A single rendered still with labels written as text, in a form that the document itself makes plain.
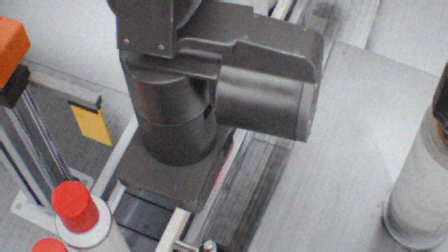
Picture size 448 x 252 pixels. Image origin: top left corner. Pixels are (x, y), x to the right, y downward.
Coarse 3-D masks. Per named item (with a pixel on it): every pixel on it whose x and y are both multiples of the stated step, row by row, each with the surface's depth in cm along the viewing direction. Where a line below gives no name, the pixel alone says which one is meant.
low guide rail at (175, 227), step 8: (280, 0) 81; (288, 0) 81; (280, 8) 80; (288, 8) 82; (272, 16) 79; (280, 16) 79; (176, 208) 67; (176, 216) 66; (184, 216) 66; (168, 224) 66; (176, 224) 66; (184, 224) 67; (168, 232) 65; (176, 232) 65; (160, 240) 65; (168, 240) 65; (160, 248) 64; (168, 248) 64
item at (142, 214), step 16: (288, 16) 87; (128, 192) 72; (144, 192) 72; (128, 208) 71; (144, 208) 71; (160, 208) 70; (128, 224) 70; (144, 224) 70; (160, 224) 70; (128, 240) 69; (144, 240) 69
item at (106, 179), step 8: (136, 120) 67; (128, 128) 66; (136, 128) 66; (128, 136) 66; (120, 144) 65; (128, 144) 65; (112, 152) 65; (120, 152) 65; (112, 160) 64; (120, 160) 65; (104, 168) 64; (112, 168) 64; (104, 176) 64; (112, 176) 64; (96, 184) 63; (104, 184) 63; (96, 192) 63; (104, 192) 63; (104, 200) 64
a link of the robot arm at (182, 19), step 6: (108, 0) 36; (114, 0) 36; (180, 0) 35; (186, 0) 35; (192, 0) 35; (198, 0) 35; (114, 6) 36; (180, 6) 35; (186, 6) 35; (192, 6) 35; (114, 12) 37; (180, 12) 35; (186, 12) 35; (192, 12) 35; (180, 18) 36; (186, 18) 36; (180, 24) 36
